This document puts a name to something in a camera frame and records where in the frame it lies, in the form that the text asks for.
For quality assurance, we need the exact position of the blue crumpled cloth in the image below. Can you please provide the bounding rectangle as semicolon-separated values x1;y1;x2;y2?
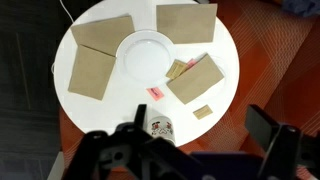
283;0;320;18

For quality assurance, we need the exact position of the white mug with cartoon print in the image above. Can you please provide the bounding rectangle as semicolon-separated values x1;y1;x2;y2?
146;114;176;146

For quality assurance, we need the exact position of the plain pink packet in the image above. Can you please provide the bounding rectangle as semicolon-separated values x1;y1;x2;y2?
186;58;198;69

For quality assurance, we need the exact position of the white round plate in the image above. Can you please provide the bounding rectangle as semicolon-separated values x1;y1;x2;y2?
115;29;177;86

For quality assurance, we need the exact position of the small brown paper packet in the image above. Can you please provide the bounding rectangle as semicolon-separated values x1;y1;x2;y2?
192;104;214;120
165;59;189;80

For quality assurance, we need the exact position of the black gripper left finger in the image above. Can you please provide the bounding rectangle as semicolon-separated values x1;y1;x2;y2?
63;104;205;180

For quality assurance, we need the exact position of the thin white cable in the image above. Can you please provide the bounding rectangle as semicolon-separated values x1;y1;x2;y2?
50;0;75;74

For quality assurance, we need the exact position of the orange patterned sofa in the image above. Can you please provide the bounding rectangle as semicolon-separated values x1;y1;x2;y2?
59;0;320;180

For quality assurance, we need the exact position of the pink packet with dark print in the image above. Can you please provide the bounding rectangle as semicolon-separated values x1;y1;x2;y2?
145;86;165;102

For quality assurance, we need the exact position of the brown paper napkin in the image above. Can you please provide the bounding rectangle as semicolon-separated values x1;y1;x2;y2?
70;14;136;58
155;3;218;45
67;44;117;101
166;53;225;105

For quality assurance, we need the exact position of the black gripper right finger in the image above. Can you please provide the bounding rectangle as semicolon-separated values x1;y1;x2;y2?
245;104;320;180

